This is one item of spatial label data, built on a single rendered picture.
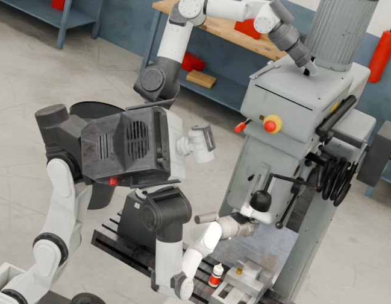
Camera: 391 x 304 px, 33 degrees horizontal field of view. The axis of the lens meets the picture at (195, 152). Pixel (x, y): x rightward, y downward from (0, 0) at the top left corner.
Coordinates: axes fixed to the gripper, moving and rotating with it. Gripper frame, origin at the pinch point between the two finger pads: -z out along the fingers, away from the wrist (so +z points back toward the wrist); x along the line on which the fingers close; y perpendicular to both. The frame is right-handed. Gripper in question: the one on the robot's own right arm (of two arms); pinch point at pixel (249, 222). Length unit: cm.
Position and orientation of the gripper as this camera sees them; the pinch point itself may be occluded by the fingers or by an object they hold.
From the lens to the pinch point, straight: 261.6
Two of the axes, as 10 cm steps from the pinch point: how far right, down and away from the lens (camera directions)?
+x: -6.0, -5.1, 6.1
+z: -7.5, 0.9, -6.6
